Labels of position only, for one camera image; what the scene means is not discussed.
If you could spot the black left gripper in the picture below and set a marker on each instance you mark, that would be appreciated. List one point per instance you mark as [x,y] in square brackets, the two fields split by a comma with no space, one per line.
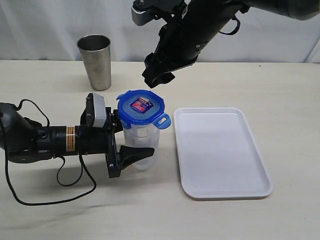
[92,140]

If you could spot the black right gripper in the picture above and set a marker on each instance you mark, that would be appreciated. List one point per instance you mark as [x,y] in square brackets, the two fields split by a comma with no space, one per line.
[160,63]

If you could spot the clear plastic container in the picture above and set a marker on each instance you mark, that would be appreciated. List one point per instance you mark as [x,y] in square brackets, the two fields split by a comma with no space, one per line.
[143,136]

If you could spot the blue plastic lid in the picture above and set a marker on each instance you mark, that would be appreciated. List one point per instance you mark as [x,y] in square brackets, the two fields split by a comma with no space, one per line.
[141,108]

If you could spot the stainless steel cup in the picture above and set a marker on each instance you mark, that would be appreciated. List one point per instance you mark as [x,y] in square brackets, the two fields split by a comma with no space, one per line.
[96,57]

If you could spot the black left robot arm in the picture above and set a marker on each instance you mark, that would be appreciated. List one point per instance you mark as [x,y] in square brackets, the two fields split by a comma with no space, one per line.
[28,141]

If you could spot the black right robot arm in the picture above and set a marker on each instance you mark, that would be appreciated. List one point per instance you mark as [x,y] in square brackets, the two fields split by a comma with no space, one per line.
[189,27]

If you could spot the white rectangular plastic tray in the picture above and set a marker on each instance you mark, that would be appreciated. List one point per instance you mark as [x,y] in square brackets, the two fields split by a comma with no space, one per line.
[218,156]

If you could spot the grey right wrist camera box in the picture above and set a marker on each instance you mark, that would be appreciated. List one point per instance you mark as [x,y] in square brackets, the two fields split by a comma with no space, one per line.
[141,17]

